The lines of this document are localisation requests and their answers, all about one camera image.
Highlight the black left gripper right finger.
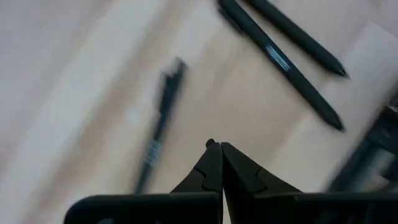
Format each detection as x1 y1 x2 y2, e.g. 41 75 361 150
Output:
221 142 398 224

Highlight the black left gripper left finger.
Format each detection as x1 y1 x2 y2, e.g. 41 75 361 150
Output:
63 142 223 224

